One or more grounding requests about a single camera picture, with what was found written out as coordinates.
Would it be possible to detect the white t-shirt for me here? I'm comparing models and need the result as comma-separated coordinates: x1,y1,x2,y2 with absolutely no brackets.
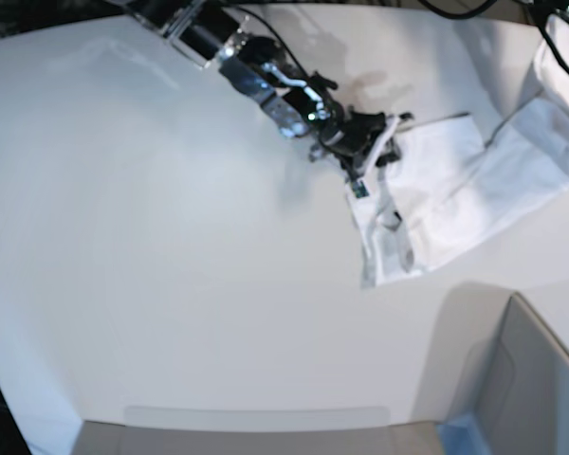
346,44,569,287

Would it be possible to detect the black cable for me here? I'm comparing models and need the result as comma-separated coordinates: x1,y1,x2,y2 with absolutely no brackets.
416,0,569,84

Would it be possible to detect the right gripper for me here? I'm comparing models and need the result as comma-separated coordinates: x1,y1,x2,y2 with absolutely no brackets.
314,108,387,173

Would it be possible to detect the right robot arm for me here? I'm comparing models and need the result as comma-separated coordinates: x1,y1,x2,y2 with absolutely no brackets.
121,1,398,181

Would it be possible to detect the grey cardboard box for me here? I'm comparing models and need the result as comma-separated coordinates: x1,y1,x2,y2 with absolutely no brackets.
412,282,569,454

